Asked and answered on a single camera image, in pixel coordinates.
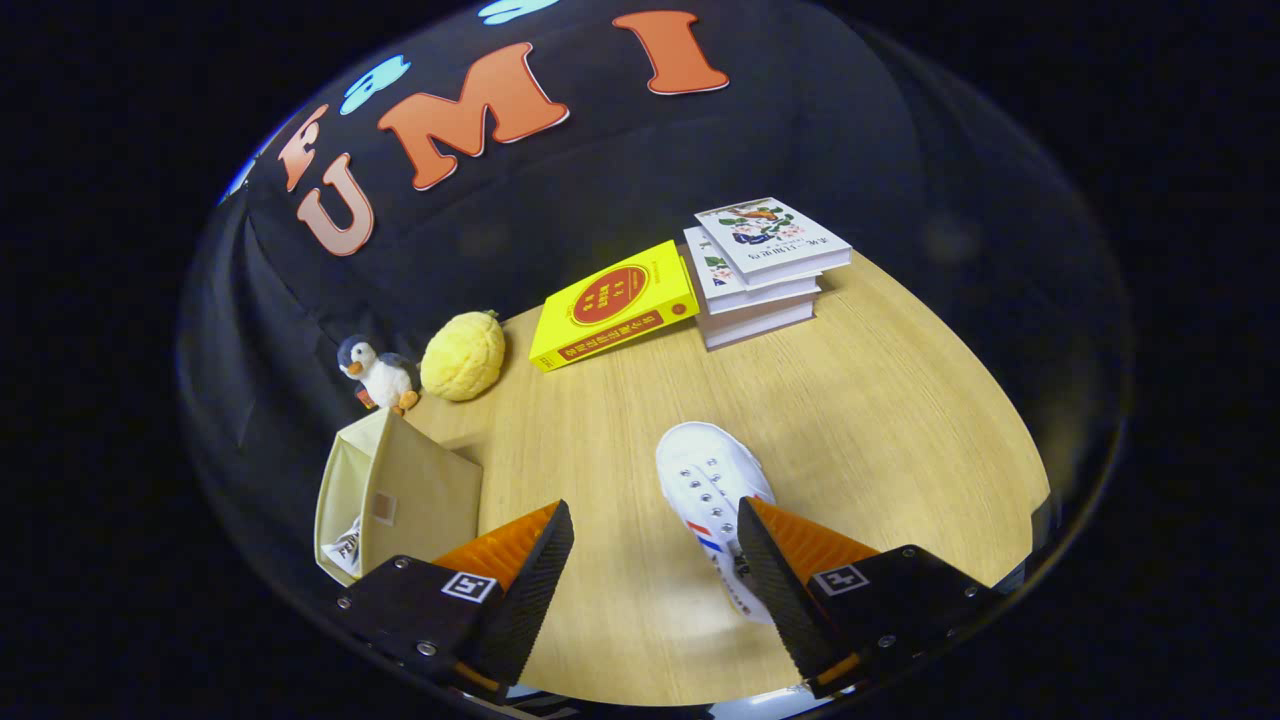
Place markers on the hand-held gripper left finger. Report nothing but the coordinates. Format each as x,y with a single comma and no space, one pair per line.
525,600

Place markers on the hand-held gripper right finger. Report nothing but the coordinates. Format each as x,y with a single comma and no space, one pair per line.
785,600

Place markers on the white canvas shoe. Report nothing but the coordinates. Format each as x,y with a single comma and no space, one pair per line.
705,475
345,550

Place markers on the beige fabric storage box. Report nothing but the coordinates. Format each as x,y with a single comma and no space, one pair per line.
420,495

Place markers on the yellow plush ball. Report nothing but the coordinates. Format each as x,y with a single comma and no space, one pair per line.
462,358

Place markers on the penguin plush toy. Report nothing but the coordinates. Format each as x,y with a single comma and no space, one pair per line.
382,378

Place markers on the pale pink book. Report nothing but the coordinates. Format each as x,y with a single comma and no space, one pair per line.
755,325

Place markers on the yellow book with red circle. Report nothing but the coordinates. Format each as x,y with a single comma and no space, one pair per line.
610,305

